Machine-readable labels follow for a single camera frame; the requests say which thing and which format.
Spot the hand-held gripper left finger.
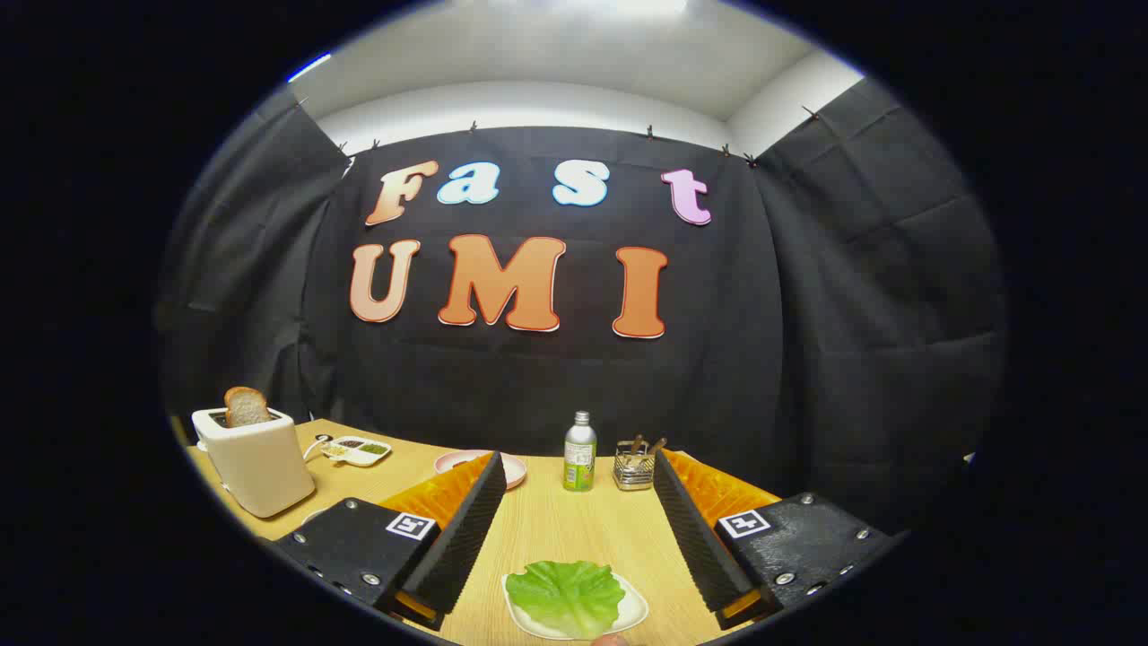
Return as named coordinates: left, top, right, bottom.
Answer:
left=269, top=451, right=509, bottom=632

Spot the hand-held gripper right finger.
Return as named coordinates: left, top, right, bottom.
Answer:
left=653, top=449, right=898, bottom=629

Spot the green lettuce leaf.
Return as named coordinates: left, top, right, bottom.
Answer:
left=505, top=561, right=626, bottom=640

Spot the brown-crust bread slice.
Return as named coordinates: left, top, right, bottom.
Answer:
left=224, top=387, right=272, bottom=428

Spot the pink plate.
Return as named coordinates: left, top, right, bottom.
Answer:
left=434, top=450, right=528, bottom=491

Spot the white square plate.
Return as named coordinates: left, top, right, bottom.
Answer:
left=500, top=571, right=649, bottom=642

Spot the white divided bean dish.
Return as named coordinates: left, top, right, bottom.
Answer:
left=320, top=435, right=393, bottom=468

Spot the green-label metal bottle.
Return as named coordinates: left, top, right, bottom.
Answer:
left=563, top=411, right=598, bottom=493

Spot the black backdrop cloth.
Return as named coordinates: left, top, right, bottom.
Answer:
left=157, top=85, right=1010, bottom=530

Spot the white toaster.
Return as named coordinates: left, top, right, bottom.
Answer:
left=191, top=406, right=317, bottom=519

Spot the wire utensil holder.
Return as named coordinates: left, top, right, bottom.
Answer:
left=613, top=440, right=657, bottom=492

